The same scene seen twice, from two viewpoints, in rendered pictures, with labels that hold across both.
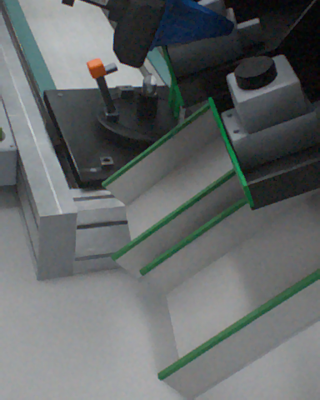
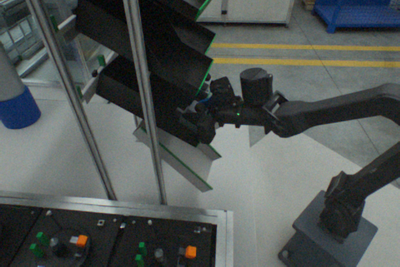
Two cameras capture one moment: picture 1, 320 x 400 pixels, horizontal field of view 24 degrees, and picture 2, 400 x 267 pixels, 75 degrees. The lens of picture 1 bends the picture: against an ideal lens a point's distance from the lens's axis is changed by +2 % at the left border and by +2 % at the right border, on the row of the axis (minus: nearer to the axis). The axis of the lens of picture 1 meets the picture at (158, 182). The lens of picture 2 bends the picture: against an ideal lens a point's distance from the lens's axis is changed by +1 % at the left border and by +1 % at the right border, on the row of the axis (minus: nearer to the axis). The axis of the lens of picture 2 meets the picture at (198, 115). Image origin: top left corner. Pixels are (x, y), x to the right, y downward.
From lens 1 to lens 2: 113 cm
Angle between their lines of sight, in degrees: 101
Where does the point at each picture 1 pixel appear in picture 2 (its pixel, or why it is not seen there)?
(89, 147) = (199, 249)
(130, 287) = not seen: hidden behind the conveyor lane
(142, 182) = (198, 184)
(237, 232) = not seen: hidden behind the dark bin
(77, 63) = not seen: outside the picture
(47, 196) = (227, 222)
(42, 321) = (232, 207)
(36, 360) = (237, 193)
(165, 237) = (207, 147)
